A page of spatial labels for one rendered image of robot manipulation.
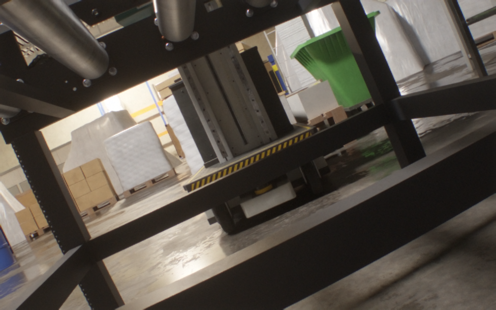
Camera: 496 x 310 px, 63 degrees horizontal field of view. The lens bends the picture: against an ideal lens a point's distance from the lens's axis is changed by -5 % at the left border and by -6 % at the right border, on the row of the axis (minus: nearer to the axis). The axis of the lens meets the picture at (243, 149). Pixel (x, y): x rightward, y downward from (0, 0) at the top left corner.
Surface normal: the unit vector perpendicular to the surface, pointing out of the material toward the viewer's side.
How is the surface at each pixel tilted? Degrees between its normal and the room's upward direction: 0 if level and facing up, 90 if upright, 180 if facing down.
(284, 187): 90
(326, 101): 90
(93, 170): 90
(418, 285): 0
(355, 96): 101
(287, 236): 0
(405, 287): 0
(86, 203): 90
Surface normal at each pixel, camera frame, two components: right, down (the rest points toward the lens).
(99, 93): 0.14, 0.01
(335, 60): 0.07, 0.24
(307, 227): -0.41, -0.91
